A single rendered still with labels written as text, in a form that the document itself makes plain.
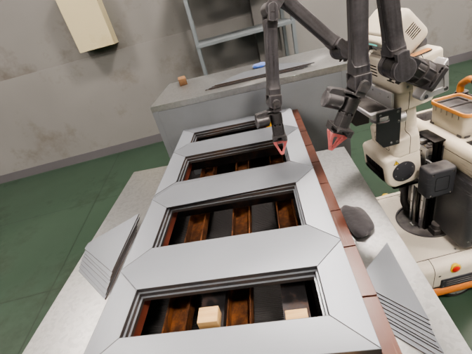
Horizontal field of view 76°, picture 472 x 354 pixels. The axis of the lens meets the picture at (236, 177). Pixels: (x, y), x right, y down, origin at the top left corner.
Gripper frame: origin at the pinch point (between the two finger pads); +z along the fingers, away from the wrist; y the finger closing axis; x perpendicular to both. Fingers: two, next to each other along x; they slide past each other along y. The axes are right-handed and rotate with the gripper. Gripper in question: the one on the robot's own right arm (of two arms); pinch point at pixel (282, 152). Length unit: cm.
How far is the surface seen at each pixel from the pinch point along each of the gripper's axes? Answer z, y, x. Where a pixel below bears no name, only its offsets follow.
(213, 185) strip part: 4.7, 16.8, -33.5
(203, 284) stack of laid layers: 19, 69, -32
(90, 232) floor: 66, -94, -185
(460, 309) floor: 92, 15, 73
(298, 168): 4.2, 15.7, 5.7
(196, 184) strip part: 3.9, 13.6, -42.0
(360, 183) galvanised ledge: 20.0, 6.5, 33.6
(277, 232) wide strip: 13, 53, -7
